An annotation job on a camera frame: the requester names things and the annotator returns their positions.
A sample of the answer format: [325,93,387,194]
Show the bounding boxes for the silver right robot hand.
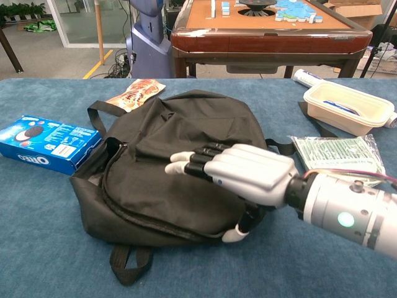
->
[164,143,300,243]

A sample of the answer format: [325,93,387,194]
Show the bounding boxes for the black fabric backpack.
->
[68,89,337,286]

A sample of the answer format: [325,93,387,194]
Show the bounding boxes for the green plastic-wrapped dustpan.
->
[287,133,387,187]

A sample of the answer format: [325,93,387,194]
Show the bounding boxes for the cream plastic food container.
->
[303,83,396,137]

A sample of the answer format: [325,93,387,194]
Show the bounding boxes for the blue wrapped packet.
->
[322,98,360,116]

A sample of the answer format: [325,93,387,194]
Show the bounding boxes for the brown mahjong table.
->
[169,0,373,79]

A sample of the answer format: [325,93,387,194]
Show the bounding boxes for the orange snack packet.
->
[105,78,167,113]

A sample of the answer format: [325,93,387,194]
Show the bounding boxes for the black tripod stand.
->
[359,0,397,78]

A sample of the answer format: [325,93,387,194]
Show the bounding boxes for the black mahjong table hub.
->
[237,0,279,16]

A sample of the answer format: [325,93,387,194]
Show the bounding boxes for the blue mahjong tile pile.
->
[274,0,325,24]

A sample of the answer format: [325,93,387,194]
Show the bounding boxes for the white plastic basket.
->
[356,55,397,75]

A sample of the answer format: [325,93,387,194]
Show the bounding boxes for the brown cardboard box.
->
[322,0,387,30]

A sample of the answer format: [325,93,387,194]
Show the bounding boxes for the blue Oreo cookie box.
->
[0,115,103,176]

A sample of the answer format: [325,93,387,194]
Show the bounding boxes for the wooden pole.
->
[94,0,105,65]

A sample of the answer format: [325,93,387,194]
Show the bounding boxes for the blue felt table cover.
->
[0,77,397,298]

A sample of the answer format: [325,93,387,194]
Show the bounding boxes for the green fabric heap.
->
[23,19,58,32]

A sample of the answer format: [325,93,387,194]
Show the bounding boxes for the dark table leg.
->
[0,27,24,74]

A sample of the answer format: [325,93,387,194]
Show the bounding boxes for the green potted plants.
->
[0,2,47,24]

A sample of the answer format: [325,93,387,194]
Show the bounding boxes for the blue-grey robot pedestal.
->
[125,0,174,79]

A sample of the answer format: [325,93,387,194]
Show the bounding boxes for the tangled black floor cables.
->
[104,48,135,79]

